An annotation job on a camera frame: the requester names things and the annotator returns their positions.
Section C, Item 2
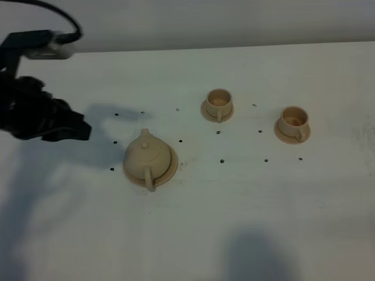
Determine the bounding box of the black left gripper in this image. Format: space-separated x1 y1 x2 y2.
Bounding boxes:
1 71 91 142

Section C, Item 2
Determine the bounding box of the beige teapot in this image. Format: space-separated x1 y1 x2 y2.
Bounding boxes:
123 128 172 191

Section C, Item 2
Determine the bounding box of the beige teapot saucer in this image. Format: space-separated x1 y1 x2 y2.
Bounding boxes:
122 145 179 188

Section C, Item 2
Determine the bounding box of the beige saucer near centre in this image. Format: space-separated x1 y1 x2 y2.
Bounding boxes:
200 100 234 123

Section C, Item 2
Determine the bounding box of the beige teacup near centre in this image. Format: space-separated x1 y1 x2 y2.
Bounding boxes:
206 88 234 123

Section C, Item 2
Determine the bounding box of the beige teacup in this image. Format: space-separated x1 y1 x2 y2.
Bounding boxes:
206 88 234 123
279 106 309 126

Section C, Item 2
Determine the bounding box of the beige saucer far right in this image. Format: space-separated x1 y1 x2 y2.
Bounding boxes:
274 119 311 145

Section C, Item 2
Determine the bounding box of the beige teacup far right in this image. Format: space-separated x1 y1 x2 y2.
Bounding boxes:
279 106 309 126

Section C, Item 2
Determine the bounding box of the black smooth USB cable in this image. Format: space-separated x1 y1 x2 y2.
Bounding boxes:
20 0 84 44

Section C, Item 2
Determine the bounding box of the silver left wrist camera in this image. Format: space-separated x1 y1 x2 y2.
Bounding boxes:
1 30 74 77

